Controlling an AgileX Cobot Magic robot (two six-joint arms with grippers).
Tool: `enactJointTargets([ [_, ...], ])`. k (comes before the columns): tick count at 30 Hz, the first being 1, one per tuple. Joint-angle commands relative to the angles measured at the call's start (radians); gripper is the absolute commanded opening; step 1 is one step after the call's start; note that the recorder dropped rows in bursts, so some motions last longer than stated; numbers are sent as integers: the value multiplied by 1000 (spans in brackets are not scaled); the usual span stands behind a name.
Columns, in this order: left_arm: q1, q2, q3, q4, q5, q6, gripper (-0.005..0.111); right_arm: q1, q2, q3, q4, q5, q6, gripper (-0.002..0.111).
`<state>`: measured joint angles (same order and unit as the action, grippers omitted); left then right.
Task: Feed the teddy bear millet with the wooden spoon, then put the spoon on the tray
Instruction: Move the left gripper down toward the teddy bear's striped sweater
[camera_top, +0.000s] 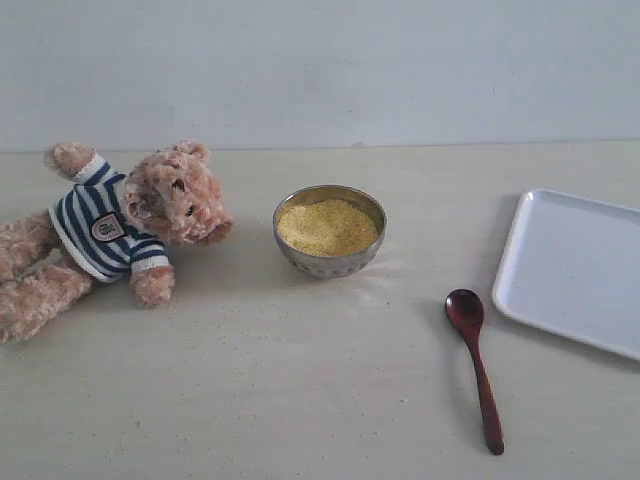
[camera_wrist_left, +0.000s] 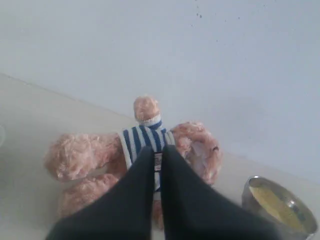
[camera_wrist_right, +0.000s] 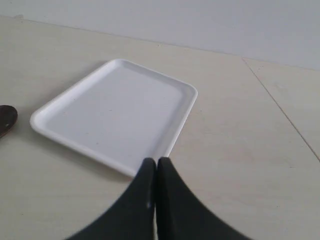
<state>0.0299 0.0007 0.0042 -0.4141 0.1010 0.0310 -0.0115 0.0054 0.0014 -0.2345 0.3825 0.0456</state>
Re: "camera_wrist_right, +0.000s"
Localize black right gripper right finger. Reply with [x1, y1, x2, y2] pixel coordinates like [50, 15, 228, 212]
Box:
[156, 157, 248, 240]

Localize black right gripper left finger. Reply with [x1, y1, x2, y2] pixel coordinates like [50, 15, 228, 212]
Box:
[68, 158, 156, 240]

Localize dark red wooden spoon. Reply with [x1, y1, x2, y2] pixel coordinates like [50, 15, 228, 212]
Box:
[0, 105, 18, 138]

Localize white rectangular plastic tray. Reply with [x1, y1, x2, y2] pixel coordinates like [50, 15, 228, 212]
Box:
[30, 59, 198, 177]

